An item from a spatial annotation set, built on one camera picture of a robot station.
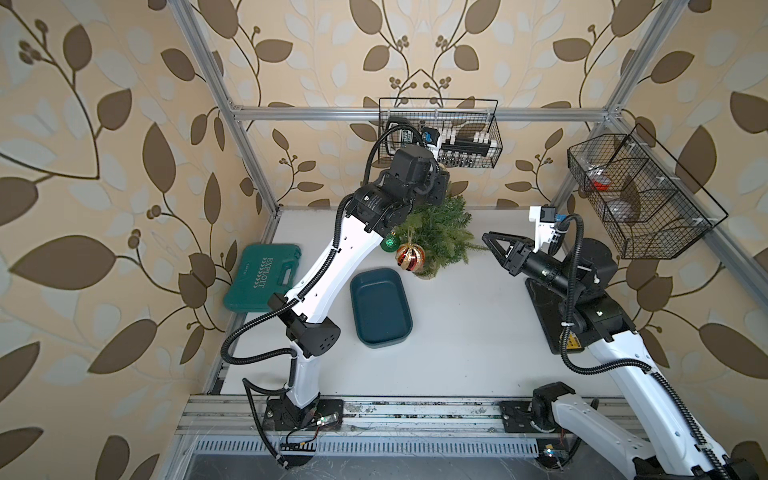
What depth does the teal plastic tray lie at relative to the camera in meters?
0.90

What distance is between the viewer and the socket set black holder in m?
0.84

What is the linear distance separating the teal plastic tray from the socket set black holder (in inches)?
15.8
